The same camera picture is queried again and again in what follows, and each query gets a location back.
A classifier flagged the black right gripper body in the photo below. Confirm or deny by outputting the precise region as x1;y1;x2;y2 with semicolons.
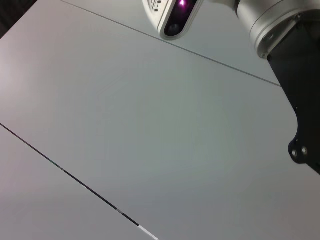
266;9;320;176

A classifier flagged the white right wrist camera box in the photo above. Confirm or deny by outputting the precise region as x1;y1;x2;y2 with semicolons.
142;0;205;41

